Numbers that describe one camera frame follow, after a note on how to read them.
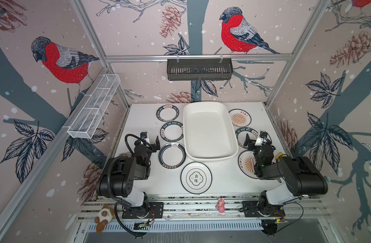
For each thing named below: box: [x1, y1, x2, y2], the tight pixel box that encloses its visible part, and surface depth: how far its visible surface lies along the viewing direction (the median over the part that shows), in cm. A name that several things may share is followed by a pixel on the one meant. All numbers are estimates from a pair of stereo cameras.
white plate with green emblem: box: [180, 161, 213, 195], surface depth 85 cm
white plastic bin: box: [182, 101, 239, 162], surface depth 100 cm
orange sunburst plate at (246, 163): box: [237, 149, 259, 179], surface depth 92 cm
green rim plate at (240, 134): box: [235, 127, 259, 150], surface depth 106 cm
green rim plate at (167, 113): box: [156, 104, 180, 123], surface depth 119 cm
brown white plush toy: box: [94, 204, 115, 234], surface depth 71 cm
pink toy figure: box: [215, 197, 226, 214], surface depth 75 cm
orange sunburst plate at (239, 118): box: [228, 108, 252, 128], surface depth 116 cm
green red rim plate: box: [158, 142, 188, 170], surface depth 94 cm
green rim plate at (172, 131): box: [159, 120, 184, 143], surface depth 107 cm
